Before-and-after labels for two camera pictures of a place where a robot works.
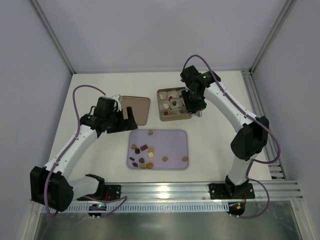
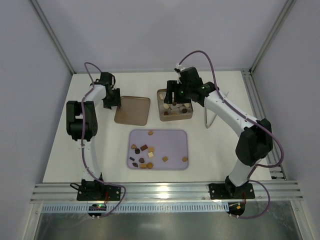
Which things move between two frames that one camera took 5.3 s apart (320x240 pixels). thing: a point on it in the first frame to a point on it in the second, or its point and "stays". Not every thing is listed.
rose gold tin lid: x=140 y=106 stays
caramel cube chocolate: x=165 y=159 stays
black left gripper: x=124 y=122 to x=114 y=98
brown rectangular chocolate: x=144 y=147 stays
